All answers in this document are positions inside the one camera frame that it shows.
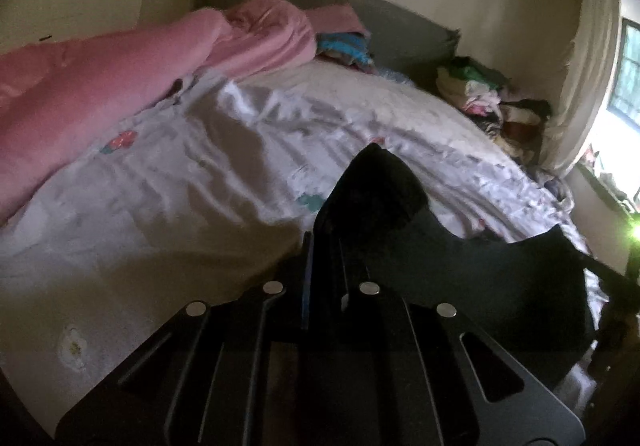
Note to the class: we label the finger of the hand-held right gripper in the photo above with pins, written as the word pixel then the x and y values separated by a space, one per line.
pixel 607 276

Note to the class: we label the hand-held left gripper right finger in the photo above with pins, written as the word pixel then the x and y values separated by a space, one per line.
pixel 360 326

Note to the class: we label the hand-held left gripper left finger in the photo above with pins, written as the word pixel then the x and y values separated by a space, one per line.
pixel 306 276

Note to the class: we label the black shirt with orange patch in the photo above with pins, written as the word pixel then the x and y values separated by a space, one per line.
pixel 500 276

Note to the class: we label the pile of mixed clothes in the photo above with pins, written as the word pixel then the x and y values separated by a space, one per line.
pixel 485 96

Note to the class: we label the windowsill clutter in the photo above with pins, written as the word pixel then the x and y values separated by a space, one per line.
pixel 610 186

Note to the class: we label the white floral blanket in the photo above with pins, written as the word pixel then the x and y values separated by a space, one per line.
pixel 175 186

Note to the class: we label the beige bed sheet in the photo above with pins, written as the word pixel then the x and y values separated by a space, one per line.
pixel 360 101

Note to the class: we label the window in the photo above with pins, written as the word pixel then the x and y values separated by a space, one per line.
pixel 627 71

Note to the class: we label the cream curtain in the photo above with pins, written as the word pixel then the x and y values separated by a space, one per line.
pixel 585 66

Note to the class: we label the light blue cloth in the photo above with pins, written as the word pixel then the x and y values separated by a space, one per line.
pixel 395 76

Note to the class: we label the pink pillow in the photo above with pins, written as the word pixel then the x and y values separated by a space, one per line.
pixel 335 19

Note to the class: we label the grey bed headboard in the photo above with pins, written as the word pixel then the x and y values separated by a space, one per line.
pixel 400 31

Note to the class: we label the pink duvet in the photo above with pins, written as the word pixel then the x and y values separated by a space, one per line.
pixel 75 91

